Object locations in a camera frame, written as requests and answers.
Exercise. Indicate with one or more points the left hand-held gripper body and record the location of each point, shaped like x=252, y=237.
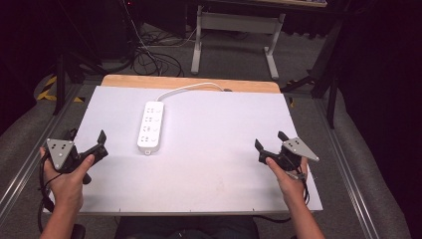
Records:
x=60, y=151

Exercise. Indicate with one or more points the white metal desk frame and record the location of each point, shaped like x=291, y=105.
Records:
x=237, y=21

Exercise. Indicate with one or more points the person's left hand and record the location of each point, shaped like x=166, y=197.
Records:
x=68, y=186

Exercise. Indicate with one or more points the white table cover sheet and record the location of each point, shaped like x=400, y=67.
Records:
x=205, y=172

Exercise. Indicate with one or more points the yellow black floor tape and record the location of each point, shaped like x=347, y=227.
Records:
x=49, y=89

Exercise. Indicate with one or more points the person's dark trouser legs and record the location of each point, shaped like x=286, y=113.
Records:
x=185, y=229

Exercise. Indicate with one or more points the aluminium floor rail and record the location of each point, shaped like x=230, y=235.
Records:
x=36, y=149
x=348, y=172

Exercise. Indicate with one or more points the person's right hand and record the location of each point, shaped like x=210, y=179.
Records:
x=290, y=184

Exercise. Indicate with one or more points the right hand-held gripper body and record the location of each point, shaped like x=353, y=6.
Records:
x=288, y=156

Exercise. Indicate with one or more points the black metal stand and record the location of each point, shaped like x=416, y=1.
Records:
x=64, y=76
x=326, y=76

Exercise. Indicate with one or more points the white power strip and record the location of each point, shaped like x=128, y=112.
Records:
x=151, y=127

